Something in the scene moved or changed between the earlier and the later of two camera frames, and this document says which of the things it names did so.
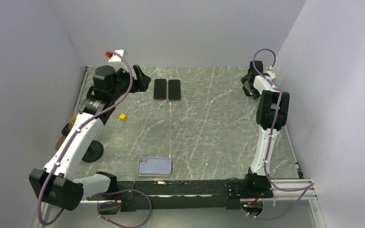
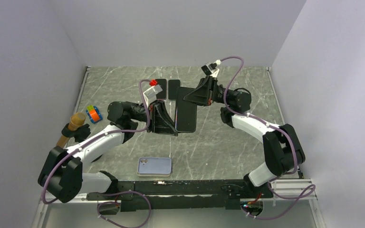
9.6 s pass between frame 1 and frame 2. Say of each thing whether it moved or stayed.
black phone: stayed
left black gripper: moved
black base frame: stayed
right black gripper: moved
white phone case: stayed
